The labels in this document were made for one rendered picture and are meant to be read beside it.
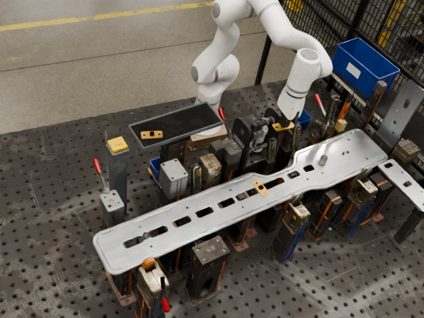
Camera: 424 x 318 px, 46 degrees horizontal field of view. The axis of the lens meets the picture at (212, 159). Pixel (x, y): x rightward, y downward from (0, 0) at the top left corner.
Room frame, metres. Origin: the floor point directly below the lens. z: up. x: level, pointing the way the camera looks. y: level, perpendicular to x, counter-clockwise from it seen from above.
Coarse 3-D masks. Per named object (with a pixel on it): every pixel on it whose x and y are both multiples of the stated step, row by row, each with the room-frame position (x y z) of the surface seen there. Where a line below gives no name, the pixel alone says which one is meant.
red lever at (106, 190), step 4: (96, 160) 1.18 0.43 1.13; (96, 164) 1.17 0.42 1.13; (96, 168) 1.16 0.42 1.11; (100, 168) 1.17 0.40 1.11; (100, 172) 1.16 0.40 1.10; (100, 176) 1.15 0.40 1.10; (104, 180) 1.14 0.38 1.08; (104, 184) 1.13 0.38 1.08; (104, 188) 1.11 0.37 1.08; (108, 188) 1.11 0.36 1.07; (104, 192) 1.10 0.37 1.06; (108, 192) 1.10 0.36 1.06
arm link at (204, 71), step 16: (224, 0) 1.74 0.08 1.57; (240, 0) 1.76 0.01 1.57; (224, 16) 1.70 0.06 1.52; (240, 16) 1.74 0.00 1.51; (224, 32) 1.74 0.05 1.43; (208, 48) 1.82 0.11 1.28; (224, 48) 1.77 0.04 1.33; (192, 64) 1.82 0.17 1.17; (208, 64) 1.77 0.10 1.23; (208, 80) 1.77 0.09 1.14
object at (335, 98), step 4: (332, 96) 1.75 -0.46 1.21; (336, 96) 1.75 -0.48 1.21; (332, 100) 1.73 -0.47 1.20; (336, 100) 1.73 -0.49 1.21; (340, 100) 1.72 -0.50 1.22; (328, 104) 1.74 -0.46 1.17; (332, 104) 1.73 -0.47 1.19; (336, 104) 1.71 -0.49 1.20; (340, 104) 1.72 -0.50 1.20; (328, 108) 1.73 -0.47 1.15; (332, 108) 1.73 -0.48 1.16; (328, 112) 1.73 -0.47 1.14; (332, 112) 1.74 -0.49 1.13; (328, 116) 1.72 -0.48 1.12; (332, 116) 1.74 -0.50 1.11; (324, 120) 1.73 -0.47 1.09; (328, 120) 1.72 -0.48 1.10; (332, 120) 1.73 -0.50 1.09
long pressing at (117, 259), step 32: (352, 160) 1.59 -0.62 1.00; (384, 160) 1.64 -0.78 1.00; (224, 192) 1.26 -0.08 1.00; (288, 192) 1.33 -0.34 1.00; (128, 224) 1.02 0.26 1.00; (160, 224) 1.05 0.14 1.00; (192, 224) 1.08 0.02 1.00; (224, 224) 1.11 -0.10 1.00; (128, 256) 0.89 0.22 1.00; (160, 256) 0.92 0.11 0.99
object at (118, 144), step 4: (112, 140) 1.28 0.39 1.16; (116, 140) 1.28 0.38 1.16; (120, 140) 1.29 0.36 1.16; (112, 144) 1.26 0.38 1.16; (116, 144) 1.26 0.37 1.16; (120, 144) 1.26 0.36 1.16; (124, 144) 1.27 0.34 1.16; (112, 148) 1.24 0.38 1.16; (116, 148) 1.24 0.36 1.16; (120, 148) 1.25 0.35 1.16; (124, 148) 1.26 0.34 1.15
